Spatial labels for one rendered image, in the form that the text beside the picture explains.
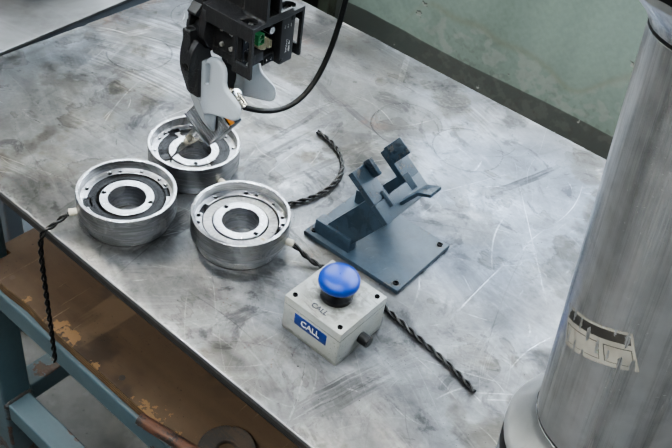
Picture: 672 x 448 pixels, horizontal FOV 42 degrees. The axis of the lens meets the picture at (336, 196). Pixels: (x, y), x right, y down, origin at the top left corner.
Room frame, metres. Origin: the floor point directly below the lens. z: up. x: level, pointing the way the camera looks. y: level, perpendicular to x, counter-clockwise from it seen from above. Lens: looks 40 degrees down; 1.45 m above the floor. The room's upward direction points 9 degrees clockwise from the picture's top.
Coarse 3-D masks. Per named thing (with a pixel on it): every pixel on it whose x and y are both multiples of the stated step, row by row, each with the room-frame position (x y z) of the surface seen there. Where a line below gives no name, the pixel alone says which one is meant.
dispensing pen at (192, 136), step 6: (234, 90) 0.71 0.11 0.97; (234, 96) 0.70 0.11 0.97; (240, 96) 0.70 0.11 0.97; (240, 102) 0.70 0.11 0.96; (246, 102) 0.70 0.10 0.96; (240, 120) 0.72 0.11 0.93; (234, 126) 0.72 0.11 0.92; (192, 132) 0.73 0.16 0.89; (228, 132) 0.73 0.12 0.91; (186, 138) 0.74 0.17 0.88; (192, 138) 0.73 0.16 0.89; (198, 138) 0.73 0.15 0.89; (186, 144) 0.74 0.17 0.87; (180, 150) 0.75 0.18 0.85
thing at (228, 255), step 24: (216, 192) 0.71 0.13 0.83; (240, 192) 0.72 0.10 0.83; (264, 192) 0.72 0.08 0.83; (192, 216) 0.66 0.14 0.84; (216, 216) 0.68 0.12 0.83; (240, 216) 0.70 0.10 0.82; (264, 216) 0.69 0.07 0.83; (288, 216) 0.68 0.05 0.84; (216, 240) 0.63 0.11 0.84; (240, 240) 0.65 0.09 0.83; (216, 264) 0.64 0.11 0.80; (240, 264) 0.63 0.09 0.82; (264, 264) 0.65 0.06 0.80
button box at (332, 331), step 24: (312, 288) 0.58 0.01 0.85; (360, 288) 0.59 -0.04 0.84; (288, 312) 0.56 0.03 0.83; (312, 312) 0.55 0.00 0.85; (336, 312) 0.56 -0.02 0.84; (360, 312) 0.56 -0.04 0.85; (312, 336) 0.55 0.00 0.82; (336, 336) 0.53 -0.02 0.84; (360, 336) 0.55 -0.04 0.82; (336, 360) 0.53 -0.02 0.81
